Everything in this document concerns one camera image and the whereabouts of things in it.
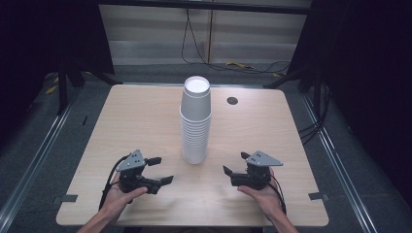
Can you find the person's right hand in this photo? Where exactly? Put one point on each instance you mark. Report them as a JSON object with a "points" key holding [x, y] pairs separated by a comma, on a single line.
{"points": [[268, 200]]}

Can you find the dark round table grommet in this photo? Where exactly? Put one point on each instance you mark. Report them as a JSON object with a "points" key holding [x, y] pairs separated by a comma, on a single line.
{"points": [[232, 100]]}

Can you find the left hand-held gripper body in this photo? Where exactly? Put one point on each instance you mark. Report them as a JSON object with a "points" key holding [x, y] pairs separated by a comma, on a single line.
{"points": [[131, 163]]}

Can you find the person's left hand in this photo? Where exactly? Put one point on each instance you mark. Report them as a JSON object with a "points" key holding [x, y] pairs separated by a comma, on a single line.
{"points": [[118, 199]]}

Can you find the yellow floor tape piece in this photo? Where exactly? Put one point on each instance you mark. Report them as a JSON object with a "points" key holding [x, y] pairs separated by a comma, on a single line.
{"points": [[239, 65], [51, 89]]}

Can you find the black horizontal bar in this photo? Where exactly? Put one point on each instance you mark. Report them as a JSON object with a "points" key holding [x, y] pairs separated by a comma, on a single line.
{"points": [[207, 6]]}

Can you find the stack of white paper cups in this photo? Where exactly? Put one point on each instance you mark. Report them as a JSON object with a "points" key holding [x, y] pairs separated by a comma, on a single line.
{"points": [[196, 132]]}

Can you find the metal floor rail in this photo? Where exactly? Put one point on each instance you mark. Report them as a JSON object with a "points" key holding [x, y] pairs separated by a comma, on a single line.
{"points": [[340, 168], [35, 161]]}

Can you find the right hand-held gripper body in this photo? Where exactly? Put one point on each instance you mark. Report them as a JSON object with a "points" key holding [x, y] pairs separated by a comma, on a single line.
{"points": [[259, 171]]}

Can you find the grey tape strip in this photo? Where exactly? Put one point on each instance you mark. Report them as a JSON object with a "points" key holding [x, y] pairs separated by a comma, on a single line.
{"points": [[66, 198], [318, 196]]}

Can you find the black metal stand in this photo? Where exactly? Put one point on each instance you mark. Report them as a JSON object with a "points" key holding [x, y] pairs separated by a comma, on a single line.
{"points": [[62, 90]]}

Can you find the black curtain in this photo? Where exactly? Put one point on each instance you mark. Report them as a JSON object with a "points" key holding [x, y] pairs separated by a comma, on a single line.
{"points": [[39, 39], [369, 81]]}

